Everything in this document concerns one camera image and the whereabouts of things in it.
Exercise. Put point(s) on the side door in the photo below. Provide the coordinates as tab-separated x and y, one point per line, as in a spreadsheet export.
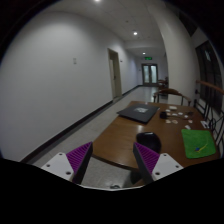
114	67

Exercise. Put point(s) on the wooden handrail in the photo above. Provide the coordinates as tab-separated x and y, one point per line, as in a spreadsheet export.
210	86

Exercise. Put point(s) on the wooden chair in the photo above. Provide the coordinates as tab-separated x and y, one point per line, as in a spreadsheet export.
170	91

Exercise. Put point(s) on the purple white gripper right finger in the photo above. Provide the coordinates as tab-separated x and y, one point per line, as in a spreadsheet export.
154	166

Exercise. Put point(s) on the glass double door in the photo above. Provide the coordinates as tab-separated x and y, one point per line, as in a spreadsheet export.
150	76

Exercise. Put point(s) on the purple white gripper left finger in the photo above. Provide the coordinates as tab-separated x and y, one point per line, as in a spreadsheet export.
71	166

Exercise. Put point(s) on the green mouse pad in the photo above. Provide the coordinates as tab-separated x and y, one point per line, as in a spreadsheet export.
198	143

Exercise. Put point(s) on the black computer mouse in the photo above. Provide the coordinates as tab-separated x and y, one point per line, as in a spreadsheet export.
150	140

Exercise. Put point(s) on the green exit sign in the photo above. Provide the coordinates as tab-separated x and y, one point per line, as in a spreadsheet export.
148	58

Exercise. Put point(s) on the black closed laptop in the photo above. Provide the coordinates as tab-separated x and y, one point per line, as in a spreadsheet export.
139	112

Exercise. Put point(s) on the small black object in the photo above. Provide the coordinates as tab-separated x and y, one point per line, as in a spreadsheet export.
163	115

